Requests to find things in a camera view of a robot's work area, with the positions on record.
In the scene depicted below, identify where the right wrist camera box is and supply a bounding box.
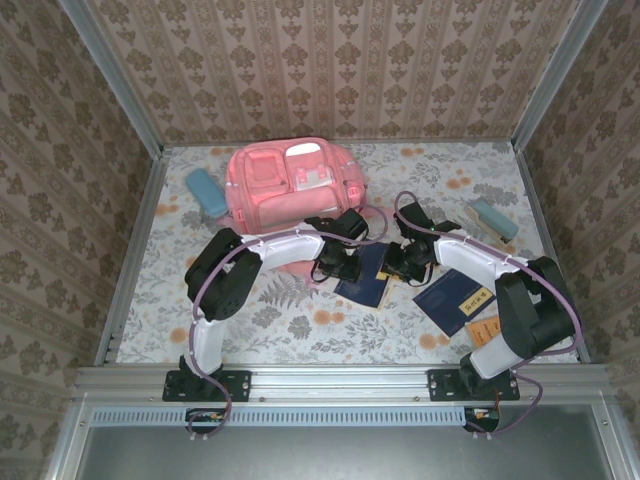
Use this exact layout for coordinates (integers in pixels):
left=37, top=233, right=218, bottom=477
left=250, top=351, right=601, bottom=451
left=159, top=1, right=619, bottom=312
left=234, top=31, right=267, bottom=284
left=393, top=201, right=434, bottom=232

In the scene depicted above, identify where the grey slotted cable duct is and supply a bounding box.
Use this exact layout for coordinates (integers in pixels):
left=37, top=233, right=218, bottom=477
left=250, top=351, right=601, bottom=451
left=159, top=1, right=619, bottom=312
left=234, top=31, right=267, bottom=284
left=92, top=407, right=471, bottom=427

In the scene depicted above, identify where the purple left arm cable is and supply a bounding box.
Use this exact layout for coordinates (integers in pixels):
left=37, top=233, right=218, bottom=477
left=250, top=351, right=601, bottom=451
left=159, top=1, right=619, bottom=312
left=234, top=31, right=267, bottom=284
left=187, top=205, right=394, bottom=442

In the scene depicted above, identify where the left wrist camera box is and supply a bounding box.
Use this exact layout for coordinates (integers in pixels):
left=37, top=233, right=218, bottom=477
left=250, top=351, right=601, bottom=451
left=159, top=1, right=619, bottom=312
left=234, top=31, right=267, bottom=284
left=339, top=207, right=370, bottom=239

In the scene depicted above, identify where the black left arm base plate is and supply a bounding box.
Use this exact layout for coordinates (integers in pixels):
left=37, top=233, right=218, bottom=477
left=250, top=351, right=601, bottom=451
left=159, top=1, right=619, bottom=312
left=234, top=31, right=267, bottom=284
left=162, top=369, right=251, bottom=402

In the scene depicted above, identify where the navy book with yellow label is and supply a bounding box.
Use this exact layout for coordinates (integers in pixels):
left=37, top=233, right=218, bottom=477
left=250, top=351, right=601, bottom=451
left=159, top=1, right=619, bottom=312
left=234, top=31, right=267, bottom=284
left=333, top=243, right=392, bottom=313
left=413, top=268, right=497, bottom=338

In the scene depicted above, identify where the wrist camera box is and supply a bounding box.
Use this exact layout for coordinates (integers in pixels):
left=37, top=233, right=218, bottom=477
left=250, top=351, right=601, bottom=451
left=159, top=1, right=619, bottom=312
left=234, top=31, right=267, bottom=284
left=339, top=207, right=370, bottom=239
left=393, top=201, right=434, bottom=232

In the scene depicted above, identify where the blue glasses case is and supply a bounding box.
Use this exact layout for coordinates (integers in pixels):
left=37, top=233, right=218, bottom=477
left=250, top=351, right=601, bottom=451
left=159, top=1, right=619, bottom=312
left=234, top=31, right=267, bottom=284
left=185, top=168, right=228, bottom=219

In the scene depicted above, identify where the orange booklet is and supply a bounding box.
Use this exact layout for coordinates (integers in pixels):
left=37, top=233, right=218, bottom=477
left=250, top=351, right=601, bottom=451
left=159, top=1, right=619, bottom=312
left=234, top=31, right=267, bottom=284
left=464, top=315, right=502, bottom=349

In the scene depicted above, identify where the aluminium frame post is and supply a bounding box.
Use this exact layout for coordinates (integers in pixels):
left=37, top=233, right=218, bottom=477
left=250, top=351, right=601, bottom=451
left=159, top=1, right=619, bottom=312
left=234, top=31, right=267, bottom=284
left=512, top=0, right=609, bottom=151
left=58, top=0, right=166, bottom=157

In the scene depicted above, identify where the grey metal panel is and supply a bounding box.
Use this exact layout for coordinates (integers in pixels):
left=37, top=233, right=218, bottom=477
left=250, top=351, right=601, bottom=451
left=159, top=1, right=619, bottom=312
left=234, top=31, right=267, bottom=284
left=74, top=424, right=610, bottom=480

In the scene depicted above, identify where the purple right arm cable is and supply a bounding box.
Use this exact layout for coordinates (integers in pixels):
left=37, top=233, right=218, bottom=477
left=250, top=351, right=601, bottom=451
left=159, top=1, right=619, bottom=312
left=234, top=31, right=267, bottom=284
left=393, top=190, right=584, bottom=441

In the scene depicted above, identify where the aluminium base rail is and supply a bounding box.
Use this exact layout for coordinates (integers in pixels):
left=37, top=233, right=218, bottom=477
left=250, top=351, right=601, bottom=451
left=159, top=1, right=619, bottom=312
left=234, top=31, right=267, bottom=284
left=74, top=364, right=612, bottom=404

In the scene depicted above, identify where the floral table cloth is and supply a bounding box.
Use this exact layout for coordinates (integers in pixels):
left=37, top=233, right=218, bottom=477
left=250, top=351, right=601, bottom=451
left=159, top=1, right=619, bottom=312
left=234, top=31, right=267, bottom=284
left=102, top=142, right=584, bottom=366

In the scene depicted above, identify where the black cable connector box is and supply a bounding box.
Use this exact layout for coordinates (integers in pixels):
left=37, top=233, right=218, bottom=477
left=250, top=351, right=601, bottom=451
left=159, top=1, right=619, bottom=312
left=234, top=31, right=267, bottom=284
left=185, top=408, right=227, bottom=434
left=463, top=405, right=501, bottom=433

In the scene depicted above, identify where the pink school backpack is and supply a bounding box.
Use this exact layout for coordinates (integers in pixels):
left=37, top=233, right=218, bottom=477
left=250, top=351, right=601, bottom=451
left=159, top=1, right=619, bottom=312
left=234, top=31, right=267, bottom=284
left=222, top=139, right=396, bottom=287

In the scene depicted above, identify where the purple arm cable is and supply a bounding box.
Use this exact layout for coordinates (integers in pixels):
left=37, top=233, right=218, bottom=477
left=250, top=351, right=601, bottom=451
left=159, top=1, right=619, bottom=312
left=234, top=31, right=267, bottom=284
left=393, top=190, right=584, bottom=441
left=187, top=205, right=394, bottom=442

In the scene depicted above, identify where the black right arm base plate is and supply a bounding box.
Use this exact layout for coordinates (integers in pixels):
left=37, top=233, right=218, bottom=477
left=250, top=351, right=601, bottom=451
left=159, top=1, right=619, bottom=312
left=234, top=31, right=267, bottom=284
left=427, top=368, right=521, bottom=402

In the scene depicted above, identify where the aluminium side rail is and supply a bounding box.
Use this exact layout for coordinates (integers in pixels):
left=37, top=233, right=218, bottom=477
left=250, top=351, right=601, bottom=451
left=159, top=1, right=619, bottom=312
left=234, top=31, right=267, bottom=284
left=94, top=149, right=172, bottom=366
left=514, top=147, right=592, bottom=364

